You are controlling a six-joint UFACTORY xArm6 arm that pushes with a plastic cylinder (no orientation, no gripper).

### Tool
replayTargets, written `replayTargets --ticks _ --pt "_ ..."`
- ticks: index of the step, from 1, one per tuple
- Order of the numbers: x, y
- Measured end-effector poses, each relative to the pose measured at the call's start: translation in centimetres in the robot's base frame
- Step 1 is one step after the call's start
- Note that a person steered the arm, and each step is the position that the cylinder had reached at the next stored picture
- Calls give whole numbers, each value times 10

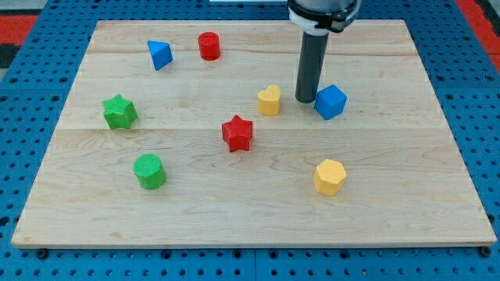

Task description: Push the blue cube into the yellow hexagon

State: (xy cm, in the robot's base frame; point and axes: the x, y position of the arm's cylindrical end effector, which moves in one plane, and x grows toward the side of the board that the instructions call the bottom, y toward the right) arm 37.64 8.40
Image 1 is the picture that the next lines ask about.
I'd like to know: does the blue triangle block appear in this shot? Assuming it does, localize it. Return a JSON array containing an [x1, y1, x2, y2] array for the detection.
[[148, 41, 173, 70]]

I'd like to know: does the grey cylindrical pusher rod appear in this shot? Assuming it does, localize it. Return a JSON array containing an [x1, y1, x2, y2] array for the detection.
[[295, 32, 329, 104]]

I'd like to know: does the red cylinder block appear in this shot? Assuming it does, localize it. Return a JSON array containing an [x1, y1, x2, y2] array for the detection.
[[198, 31, 220, 61]]

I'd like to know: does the green star block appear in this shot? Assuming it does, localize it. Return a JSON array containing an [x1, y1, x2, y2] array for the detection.
[[102, 94, 138, 130]]

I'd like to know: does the red star block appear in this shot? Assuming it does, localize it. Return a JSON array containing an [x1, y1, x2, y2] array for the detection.
[[221, 115, 253, 152]]

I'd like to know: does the blue cube block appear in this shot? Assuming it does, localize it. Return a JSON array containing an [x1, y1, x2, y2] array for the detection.
[[314, 84, 347, 120]]

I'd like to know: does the green cylinder block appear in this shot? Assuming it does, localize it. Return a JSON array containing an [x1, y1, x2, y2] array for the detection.
[[133, 154, 166, 190]]

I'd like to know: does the yellow heart block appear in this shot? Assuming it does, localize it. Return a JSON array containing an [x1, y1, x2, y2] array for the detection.
[[257, 84, 281, 116]]

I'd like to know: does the light wooden board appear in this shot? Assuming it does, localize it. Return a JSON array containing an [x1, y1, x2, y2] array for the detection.
[[12, 20, 497, 249]]

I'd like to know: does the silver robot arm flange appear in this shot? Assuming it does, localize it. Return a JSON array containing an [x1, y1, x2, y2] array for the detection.
[[287, 0, 363, 36]]

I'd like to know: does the yellow hexagon block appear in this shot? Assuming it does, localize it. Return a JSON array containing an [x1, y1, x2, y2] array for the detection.
[[313, 159, 347, 196]]

